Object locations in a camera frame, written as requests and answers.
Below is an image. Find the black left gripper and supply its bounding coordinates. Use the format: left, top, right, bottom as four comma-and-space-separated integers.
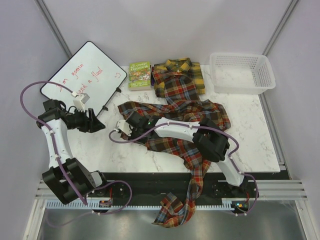
66, 107, 105, 134

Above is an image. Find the red brown plaid shirt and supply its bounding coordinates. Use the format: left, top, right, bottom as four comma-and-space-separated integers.
118, 70, 231, 228

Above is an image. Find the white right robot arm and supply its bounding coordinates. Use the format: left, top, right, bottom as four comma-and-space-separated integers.
116, 111, 247, 197

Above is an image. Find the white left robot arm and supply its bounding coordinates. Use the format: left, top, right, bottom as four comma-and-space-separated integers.
37, 94, 110, 205

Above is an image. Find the white dry-erase board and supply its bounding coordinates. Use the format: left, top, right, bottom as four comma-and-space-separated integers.
40, 41, 127, 115

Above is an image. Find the green treehouse book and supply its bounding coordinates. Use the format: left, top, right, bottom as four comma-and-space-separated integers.
128, 61, 151, 91

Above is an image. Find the folded yellow plaid shirt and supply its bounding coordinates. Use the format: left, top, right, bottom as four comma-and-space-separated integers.
152, 57, 206, 101

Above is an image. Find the white plastic basket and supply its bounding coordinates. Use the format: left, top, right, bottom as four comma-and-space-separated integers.
209, 52, 276, 95

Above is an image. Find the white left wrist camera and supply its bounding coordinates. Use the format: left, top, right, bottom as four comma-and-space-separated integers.
71, 91, 90, 112

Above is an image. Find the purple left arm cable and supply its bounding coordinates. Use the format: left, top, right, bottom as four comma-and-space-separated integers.
19, 80, 133, 228

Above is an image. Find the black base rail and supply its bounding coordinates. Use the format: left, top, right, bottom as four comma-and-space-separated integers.
94, 171, 261, 207

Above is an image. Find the white slotted cable duct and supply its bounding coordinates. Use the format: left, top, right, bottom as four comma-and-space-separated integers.
46, 198, 237, 211

